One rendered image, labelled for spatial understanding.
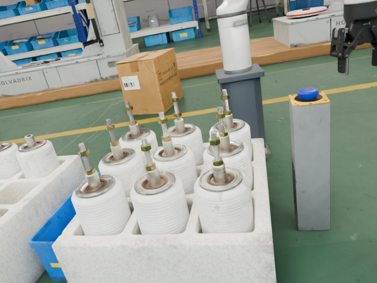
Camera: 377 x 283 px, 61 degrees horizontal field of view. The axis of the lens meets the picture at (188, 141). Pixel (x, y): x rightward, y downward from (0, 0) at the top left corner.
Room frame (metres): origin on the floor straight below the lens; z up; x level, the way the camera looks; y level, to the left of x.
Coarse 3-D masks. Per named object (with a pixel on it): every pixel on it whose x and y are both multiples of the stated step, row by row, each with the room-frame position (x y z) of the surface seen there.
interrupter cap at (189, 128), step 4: (184, 124) 0.76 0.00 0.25; (188, 124) 0.75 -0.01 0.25; (172, 128) 0.75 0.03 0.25; (188, 128) 0.73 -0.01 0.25; (192, 128) 0.72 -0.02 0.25; (168, 132) 0.73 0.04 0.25; (172, 132) 0.72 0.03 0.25; (176, 132) 0.72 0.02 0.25; (184, 132) 0.71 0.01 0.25; (188, 132) 0.70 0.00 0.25; (192, 132) 0.70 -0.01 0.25; (172, 136) 0.69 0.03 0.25; (176, 136) 0.69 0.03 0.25; (180, 136) 0.69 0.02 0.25
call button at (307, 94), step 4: (308, 88) 0.62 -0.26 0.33; (312, 88) 0.62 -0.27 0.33; (300, 92) 0.61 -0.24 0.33; (304, 92) 0.60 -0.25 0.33; (308, 92) 0.60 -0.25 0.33; (312, 92) 0.59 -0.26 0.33; (316, 92) 0.59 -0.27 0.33; (300, 96) 0.60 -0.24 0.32; (304, 96) 0.59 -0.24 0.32; (308, 96) 0.59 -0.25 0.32; (312, 96) 0.59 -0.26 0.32
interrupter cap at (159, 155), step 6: (174, 144) 0.64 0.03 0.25; (180, 144) 0.63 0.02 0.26; (156, 150) 0.63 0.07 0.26; (162, 150) 0.62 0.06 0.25; (180, 150) 0.61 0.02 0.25; (186, 150) 0.60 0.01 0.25; (156, 156) 0.60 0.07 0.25; (162, 156) 0.60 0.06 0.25; (168, 156) 0.60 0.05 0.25; (174, 156) 0.58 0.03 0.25; (180, 156) 0.58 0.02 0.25
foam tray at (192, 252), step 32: (256, 160) 0.64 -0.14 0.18; (256, 192) 0.51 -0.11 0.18; (128, 224) 0.49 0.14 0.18; (192, 224) 0.45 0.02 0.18; (256, 224) 0.42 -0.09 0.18; (64, 256) 0.47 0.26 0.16; (96, 256) 0.45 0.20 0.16; (128, 256) 0.43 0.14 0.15; (160, 256) 0.42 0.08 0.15; (192, 256) 0.40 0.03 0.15; (224, 256) 0.39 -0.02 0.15; (256, 256) 0.38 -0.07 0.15
